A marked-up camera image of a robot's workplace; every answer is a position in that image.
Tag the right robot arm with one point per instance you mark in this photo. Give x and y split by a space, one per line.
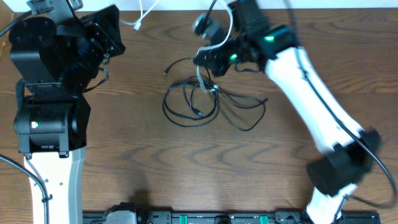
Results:
348 151

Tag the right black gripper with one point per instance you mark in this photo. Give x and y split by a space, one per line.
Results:
214 62

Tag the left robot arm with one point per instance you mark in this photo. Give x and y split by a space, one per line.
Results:
58 55

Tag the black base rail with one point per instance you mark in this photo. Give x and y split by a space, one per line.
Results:
165 217

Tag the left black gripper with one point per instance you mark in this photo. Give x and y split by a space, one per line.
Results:
109 28

